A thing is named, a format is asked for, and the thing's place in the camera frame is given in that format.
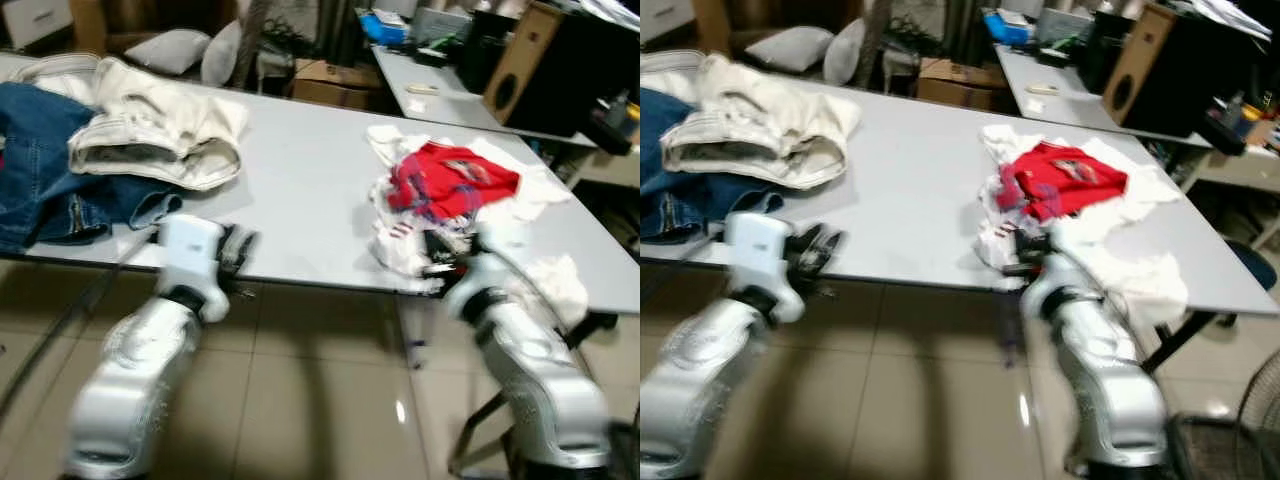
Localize blue plastic item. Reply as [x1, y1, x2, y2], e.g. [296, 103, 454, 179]
[981, 7, 1037, 47]
[357, 7, 412, 49]

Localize grey desk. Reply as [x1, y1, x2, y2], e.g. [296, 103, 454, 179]
[992, 41, 1217, 152]
[369, 44, 602, 152]

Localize plaid cushioned chair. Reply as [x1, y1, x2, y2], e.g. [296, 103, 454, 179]
[606, 420, 641, 480]
[1164, 414, 1251, 480]

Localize black soundbar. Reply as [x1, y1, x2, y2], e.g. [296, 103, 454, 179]
[1199, 99, 1252, 157]
[584, 94, 637, 157]

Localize dark blue round stool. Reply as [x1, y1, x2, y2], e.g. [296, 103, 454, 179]
[1224, 239, 1280, 292]

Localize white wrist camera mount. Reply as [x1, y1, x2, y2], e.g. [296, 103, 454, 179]
[154, 212, 230, 324]
[721, 211, 802, 324]
[1030, 224, 1102, 302]
[468, 224, 532, 302]

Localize plain white t-shirt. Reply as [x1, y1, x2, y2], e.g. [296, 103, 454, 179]
[519, 251, 592, 332]
[1075, 235, 1192, 327]

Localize black wire fan guard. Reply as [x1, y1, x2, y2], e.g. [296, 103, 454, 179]
[1234, 374, 1280, 480]

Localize brown cardboard box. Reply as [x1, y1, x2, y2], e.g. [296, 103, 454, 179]
[914, 56, 1007, 112]
[289, 57, 392, 112]

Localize cream trousers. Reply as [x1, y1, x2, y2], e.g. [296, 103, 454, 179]
[0, 52, 252, 194]
[640, 49, 864, 192]

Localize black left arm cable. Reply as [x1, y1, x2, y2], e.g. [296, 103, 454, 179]
[0, 232, 161, 417]

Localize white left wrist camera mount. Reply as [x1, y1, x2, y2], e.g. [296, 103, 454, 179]
[721, 211, 802, 324]
[154, 212, 230, 324]

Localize purple wire hanger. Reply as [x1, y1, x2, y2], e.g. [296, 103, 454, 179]
[998, 155, 1063, 223]
[394, 150, 457, 227]

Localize wooden speaker black front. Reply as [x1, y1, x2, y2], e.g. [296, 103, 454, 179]
[1099, 0, 1280, 142]
[482, 0, 641, 142]

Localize dark brown armchair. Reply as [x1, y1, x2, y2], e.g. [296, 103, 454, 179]
[720, 0, 916, 93]
[95, 0, 301, 96]

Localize grey pillow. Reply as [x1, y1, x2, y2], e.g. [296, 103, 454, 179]
[821, 14, 870, 87]
[124, 27, 214, 77]
[199, 17, 247, 90]
[744, 24, 837, 74]

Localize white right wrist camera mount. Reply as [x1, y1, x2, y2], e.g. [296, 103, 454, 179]
[1030, 224, 1102, 302]
[468, 224, 532, 302]

